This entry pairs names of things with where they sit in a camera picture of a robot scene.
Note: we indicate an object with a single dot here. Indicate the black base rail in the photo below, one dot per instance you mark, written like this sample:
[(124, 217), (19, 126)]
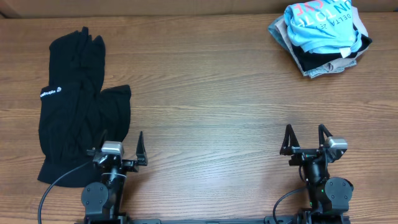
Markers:
[(286, 219)]

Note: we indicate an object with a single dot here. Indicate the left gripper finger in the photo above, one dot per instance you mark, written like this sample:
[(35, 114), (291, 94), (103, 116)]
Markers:
[(142, 159), (101, 139)]

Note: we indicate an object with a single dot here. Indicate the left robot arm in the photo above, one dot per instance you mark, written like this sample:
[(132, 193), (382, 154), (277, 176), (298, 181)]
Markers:
[(102, 200)]

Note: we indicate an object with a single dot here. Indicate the light blue printed t-shirt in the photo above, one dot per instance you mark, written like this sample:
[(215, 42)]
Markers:
[(322, 26)]

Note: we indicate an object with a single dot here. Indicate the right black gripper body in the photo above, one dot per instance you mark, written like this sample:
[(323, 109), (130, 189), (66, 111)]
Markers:
[(308, 151)]

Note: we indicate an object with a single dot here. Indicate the black t-shirt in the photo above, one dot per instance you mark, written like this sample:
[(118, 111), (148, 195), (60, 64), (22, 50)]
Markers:
[(76, 112)]

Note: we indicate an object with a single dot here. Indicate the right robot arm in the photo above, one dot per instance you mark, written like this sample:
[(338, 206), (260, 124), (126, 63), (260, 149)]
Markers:
[(328, 196)]

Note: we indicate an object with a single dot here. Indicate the black folded garment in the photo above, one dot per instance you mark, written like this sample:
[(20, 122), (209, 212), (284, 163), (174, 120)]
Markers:
[(329, 62)]

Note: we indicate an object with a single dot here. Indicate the beige folded garment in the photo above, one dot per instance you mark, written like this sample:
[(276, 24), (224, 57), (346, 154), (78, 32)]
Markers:
[(357, 22)]

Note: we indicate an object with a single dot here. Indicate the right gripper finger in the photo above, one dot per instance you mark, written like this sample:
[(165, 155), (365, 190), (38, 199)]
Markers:
[(290, 144), (323, 133)]

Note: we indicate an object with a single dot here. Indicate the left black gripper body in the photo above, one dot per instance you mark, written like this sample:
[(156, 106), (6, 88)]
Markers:
[(123, 162)]

